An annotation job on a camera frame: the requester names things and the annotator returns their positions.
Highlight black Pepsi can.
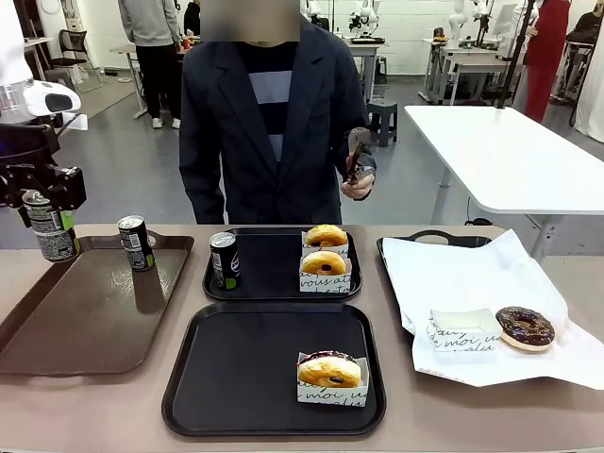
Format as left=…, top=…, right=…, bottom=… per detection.
left=21, top=190, right=80, bottom=263
left=116, top=215, right=157, bottom=274
left=208, top=231, right=243, bottom=292

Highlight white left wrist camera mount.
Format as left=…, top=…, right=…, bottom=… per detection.
left=59, top=111, right=90, bottom=134

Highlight chocolate sprinkle donut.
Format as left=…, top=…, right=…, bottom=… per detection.
left=300, top=349, right=362, bottom=365
left=495, top=306, right=557, bottom=352

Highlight wooden desk with white legs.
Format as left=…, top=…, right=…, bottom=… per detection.
left=23, top=36, right=56, bottom=84

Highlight large black plastic tray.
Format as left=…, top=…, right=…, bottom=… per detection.
left=160, top=302, right=389, bottom=438

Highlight brown plastic tray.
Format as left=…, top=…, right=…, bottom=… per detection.
left=0, top=234, right=196, bottom=378

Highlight small black plastic tray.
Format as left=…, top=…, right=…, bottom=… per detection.
left=202, top=226, right=363, bottom=304

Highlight tall white background robot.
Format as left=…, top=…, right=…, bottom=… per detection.
left=446, top=0, right=493, bottom=50

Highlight person in dark blazer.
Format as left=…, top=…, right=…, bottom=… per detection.
left=178, top=18, right=378, bottom=226

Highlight person in black clothes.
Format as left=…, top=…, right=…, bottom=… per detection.
left=183, top=0, right=202, bottom=38

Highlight white wrapping paper sheet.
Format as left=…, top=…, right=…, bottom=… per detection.
left=380, top=227, right=604, bottom=391

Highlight person's right forearm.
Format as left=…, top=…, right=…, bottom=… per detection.
left=178, top=131, right=228, bottom=226

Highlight large white table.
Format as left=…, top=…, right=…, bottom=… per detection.
left=404, top=104, right=604, bottom=265

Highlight black office chair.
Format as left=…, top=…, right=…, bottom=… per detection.
left=50, top=28, right=103, bottom=93

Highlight dark metal serving tongs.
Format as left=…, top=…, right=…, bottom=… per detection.
left=345, top=126, right=373, bottom=186

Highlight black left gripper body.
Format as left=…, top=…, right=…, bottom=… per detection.
left=0, top=124, right=62, bottom=174

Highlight seated person in black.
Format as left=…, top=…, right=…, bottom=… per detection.
left=564, top=10, right=604, bottom=46

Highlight black camera stand pole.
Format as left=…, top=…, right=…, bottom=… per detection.
left=495, top=0, right=540, bottom=110

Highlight dark plastic stool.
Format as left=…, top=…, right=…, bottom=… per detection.
left=366, top=99, right=399, bottom=149

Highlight small white background robot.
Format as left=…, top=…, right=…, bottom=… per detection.
left=348, top=0, right=381, bottom=38

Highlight empty white paper box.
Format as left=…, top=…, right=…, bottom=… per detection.
left=427, top=307, right=503, bottom=353

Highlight person in grey hoodie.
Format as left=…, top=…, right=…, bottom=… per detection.
left=117, top=0, right=184, bottom=130

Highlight white background workbench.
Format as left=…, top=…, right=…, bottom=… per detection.
left=423, top=37, right=526, bottom=106

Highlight grey plastic stool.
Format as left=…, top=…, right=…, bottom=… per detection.
left=44, top=69, right=82, bottom=93

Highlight black tray with handle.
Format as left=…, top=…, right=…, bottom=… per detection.
left=376, top=228, right=495, bottom=331

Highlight glazed donut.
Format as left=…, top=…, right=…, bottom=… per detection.
left=296, top=358, right=363, bottom=390
left=300, top=250, right=348, bottom=277
left=304, top=224, right=349, bottom=249

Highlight person in red dress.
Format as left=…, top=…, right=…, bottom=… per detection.
left=522, top=0, right=571, bottom=125

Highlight plain donut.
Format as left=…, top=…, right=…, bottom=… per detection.
left=299, top=257, right=354, bottom=294
left=300, top=229, right=351, bottom=261

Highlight person's left hand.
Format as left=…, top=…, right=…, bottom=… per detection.
left=340, top=165, right=378, bottom=203

